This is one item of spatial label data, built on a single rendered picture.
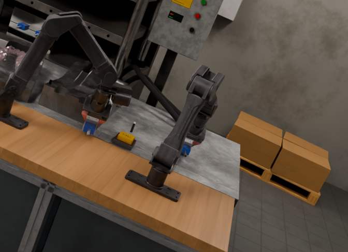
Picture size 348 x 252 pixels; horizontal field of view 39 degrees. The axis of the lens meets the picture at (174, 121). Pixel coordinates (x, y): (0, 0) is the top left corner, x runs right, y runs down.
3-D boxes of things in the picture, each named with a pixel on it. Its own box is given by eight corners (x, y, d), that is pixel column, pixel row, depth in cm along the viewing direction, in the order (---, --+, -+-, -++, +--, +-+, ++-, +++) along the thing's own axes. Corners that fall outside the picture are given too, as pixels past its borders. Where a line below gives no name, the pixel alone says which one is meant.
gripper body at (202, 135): (182, 122, 206) (188, 112, 201) (204, 131, 207) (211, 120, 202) (179, 133, 202) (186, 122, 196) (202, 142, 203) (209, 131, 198)
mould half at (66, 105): (96, 129, 196) (107, 100, 192) (37, 103, 197) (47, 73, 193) (125, 102, 244) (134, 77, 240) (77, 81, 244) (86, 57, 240)
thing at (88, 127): (91, 143, 182) (96, 131, 180) (78, 139, 181) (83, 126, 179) (94, 131, 194) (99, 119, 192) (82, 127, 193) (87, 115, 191)
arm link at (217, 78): (199, 96, 197) (203, 57, 169) (219, 106, 195) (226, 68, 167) (185, 121, 192) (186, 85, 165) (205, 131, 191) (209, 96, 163)
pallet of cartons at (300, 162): (312, 178, 526) (328, 148, 515) (321, 209, 452) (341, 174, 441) (219, 137, 532) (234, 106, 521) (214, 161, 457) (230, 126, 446)
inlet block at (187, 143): (188, 163, 201) (193, 152, 200) (177, 159, 201) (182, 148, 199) (187, 151, 214) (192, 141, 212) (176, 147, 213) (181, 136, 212)
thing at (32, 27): (49, 54, 274) (58, 25, 269) (5, 35, 275) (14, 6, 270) (78, 44, 322) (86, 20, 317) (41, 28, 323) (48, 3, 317)
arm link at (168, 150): (156, 159, 171) (198, 77, 171) (173, 168, 170) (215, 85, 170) (153, 159, 165) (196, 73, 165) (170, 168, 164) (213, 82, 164)
